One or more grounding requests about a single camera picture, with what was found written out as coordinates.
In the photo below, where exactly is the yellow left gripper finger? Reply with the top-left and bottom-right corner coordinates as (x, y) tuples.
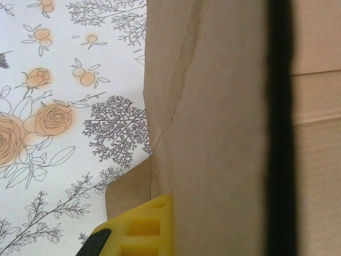
(77, 194), (174, 256)

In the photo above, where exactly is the brown cardboard box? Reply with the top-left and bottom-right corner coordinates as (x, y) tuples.
(105, 0), (341, 256)

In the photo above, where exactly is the floral printed tablecloth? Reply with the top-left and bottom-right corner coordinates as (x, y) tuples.
(0, 0), (155, 256)

